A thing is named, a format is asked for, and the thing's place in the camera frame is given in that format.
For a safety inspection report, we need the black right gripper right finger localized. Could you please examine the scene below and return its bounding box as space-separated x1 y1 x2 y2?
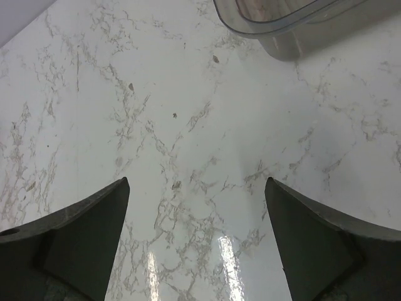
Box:
264 177 400 300

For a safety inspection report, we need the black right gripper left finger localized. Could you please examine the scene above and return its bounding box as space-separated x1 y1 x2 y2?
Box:
1 177 130 300

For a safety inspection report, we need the clear grey plastic bin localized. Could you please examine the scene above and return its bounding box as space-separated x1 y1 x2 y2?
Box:
214 0 400 61

